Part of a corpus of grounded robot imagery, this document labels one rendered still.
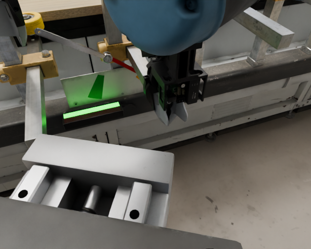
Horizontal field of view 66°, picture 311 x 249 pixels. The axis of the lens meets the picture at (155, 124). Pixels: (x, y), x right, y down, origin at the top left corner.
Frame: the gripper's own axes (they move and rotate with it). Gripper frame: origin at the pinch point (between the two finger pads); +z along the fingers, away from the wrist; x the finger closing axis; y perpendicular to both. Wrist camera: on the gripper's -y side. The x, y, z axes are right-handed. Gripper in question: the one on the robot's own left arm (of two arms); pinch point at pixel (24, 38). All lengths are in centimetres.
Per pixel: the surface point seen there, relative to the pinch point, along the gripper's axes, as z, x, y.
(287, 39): 0, 35, -39
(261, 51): 19, 18, -67
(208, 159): 95, 7, -69
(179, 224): 95, 24, -29
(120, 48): 8.6, 1.8, -20.9
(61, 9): 4.4, -22.2, -16.8
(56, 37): 0.9, 1.8, -5.7
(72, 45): 3.6, 1.8, -8.6
